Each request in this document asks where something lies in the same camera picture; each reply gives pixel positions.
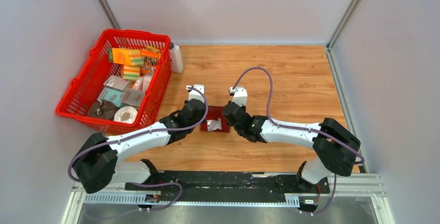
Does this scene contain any red paper box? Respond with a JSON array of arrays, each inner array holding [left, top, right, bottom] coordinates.
[[199, 106, 230, 133]]

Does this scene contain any small white paper piece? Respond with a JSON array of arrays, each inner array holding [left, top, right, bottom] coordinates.
[[207, 118, 222, 132]]

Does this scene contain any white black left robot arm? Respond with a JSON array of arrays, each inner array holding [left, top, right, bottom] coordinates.
[[68, 99, 207, 193]]

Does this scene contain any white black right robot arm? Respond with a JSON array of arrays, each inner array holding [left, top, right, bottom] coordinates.
[[222, 102, 361, 192]]

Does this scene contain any pink white box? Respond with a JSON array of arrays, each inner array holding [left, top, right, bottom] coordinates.
[[103, 75, 132, 92]]

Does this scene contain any orange green box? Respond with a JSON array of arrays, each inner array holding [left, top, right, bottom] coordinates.
[[108, 48, 144, 66]]

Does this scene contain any white plastic bottle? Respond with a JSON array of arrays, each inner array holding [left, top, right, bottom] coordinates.
[[169, 42, 184, 74]]

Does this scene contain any pink grey packet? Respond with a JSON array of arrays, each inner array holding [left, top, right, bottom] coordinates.
[[121, 88, 145, 107]]

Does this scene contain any white tape roll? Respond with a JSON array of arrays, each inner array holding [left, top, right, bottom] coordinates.
[[114, 106, 138, 124]]

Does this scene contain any orange snack packet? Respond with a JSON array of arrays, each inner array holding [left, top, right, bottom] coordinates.
[[141, 46, 161, 75]]

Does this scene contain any yellow green sponge pack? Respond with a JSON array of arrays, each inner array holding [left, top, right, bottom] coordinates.
[[120, 65, 141, 81]]

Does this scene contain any teal white packet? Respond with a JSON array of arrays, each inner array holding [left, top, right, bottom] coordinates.
[[97, 87, 124, 108]]

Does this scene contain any brown bag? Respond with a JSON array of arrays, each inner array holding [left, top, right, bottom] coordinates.
[[86, 100, 119, 121]]

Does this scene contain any red plastic basket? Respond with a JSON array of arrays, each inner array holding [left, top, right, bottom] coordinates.
[[56, 29, 172, 134]]

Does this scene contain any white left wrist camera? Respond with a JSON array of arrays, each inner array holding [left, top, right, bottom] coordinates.
[[186, 84, 205, 103]]

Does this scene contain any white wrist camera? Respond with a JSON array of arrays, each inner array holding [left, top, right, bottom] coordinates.
[[229, 86, 248, 107], [186, 84, 205, 103]]

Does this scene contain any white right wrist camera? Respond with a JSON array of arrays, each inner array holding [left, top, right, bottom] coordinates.
[[229, 86, 248, 107]]

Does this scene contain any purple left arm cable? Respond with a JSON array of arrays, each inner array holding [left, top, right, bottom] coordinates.
[[67, 87, 209, 213]]

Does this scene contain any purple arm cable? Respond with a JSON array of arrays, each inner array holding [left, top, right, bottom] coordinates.
[[67, 87, 209, 213], [232, 66, 366, 215]]

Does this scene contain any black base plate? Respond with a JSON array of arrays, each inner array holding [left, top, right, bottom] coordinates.
[[124, 170, 331, 203]]

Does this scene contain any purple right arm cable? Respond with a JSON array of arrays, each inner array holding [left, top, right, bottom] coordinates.
[[232, 66, 366, 215]]

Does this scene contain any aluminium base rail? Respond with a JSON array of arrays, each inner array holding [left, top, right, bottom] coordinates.
[[62, 171, 394, 223]]

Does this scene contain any left aluminium frame post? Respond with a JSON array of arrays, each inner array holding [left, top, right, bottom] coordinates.
[[97, 0, 120, 30]]

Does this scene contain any aluminium frame post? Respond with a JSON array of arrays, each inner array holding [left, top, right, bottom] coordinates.
[[97, 0, 120, 30], [326, 0, 361, 50]]

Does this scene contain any right aluminium frame post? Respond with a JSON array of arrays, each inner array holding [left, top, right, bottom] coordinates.
[[326, 0, 361, 50]]

